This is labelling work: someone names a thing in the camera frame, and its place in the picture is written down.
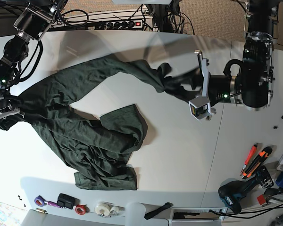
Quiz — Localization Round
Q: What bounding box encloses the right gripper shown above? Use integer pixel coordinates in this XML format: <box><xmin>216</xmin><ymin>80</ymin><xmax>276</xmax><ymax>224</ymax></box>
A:
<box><xmin>0</xmin><ymin>90</ymin><xmax>25</xmax><ymax>120</ymax></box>

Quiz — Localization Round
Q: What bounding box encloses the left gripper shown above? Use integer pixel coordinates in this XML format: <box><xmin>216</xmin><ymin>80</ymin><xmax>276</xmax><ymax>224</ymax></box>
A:
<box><xmin>194</xmin><ymin>49</ymin><xmax>238</xmax><ymax>121</ymax></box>

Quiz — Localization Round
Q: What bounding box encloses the dark green t-shirt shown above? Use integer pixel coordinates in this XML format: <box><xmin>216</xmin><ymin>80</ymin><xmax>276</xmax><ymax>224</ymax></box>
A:
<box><xmin>0</xmin><ymin>56</ymin><xmax>200</xmax><ymax>190</ymax></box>

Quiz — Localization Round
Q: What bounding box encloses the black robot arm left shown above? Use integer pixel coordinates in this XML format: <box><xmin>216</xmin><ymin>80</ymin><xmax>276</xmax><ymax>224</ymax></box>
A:
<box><xmin>189</xmin><ymin>0</ymin><xmax>280</xmax><ymax>120</ymax></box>

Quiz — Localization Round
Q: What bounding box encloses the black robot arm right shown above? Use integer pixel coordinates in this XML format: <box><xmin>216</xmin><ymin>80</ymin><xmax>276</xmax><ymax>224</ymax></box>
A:
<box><xmin>0</xmin><ymin>0</ymin><xmax>58</xmax><ymax>120</ymax></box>

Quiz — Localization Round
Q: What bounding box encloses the orange black utility knife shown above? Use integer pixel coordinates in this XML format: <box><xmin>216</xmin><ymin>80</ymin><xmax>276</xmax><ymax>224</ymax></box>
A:
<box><xmin>242</xmin><ymin>146</ymin><xmax>273</xmax><ymax>180</ymax></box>

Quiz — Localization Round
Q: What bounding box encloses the purple tape roll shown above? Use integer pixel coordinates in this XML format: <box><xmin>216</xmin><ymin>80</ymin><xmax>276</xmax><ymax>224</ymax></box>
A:
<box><xmin>34</xmin><ymin>195</ymin><xmax>46</xmax><ymax>207</ymax></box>

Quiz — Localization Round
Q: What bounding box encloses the teal black power drill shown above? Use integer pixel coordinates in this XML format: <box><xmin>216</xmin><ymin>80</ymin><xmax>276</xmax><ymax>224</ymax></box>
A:
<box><xmin>218</xmin><ymin>166</ymin><xmax>274</xmax><ymax>214</ymax></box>

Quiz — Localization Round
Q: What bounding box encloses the brass cartridge piece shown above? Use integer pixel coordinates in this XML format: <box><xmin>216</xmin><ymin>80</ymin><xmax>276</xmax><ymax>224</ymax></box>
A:
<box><xmin>35</xmin><ymin>208</ymin><xmax>47</xmax><ymax>214</ymax></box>

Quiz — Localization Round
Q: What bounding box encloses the red square tag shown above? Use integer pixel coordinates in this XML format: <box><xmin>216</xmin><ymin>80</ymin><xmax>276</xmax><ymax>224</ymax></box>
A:
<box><xmin>257</xmin><ymin>194</ymin><xmax>267</xmax><ymax>206</ymax></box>

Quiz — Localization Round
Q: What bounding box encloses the black power strip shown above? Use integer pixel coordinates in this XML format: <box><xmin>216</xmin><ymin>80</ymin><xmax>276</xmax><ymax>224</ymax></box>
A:
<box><xmin>94</xmin><ymin>20</ymin><xmax>143</xmax><ymax>31</ymax></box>

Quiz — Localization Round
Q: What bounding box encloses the white tray with black items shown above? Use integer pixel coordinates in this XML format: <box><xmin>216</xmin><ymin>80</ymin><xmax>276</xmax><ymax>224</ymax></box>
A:
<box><xmin>171</xmin><ymin>208</ymin><xmax>224</xmax><ymax>222</ymax></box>

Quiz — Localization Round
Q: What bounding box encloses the red tape roll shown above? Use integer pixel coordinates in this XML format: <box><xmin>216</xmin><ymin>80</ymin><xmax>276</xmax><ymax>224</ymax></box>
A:
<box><xmin>75</xmin><ymin>205</ymin><xmax>87</xmax><ymax>215</ymax></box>

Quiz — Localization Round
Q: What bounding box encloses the white tape roll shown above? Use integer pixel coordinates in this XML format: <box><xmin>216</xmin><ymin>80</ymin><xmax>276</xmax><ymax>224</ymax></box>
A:
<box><xmin>94</xmin><ymin>202</ymin><xmax>111</xmax><ymax>217</ymax></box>

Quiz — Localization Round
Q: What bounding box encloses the clear tape roll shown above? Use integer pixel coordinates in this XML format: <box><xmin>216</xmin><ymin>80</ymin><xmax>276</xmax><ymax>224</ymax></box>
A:
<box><xmin>110</xmin><ymin>206</ymin><xmax>125</xmax><ymax>216</ymax></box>

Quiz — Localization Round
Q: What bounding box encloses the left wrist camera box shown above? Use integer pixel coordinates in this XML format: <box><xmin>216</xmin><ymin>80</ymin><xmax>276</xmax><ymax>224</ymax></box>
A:
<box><xmin>189</xmin><ymin>96</ymin><xmax>211</xmax><ymax>120</ymax></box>

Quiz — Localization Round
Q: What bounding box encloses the black action camera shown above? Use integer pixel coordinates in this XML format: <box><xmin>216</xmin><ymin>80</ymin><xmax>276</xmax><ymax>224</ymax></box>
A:
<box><xmin>57</xmin><ymin>194</ymin><xmax>75</xmax><ymax>210</ymax></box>

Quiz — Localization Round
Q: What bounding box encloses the black strap handle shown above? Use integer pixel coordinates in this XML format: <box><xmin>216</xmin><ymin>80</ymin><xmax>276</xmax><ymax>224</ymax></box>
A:
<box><xmin>144</xmin><ymin>202</ymin><xmax>173</xmax><ymax>220</ymax></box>

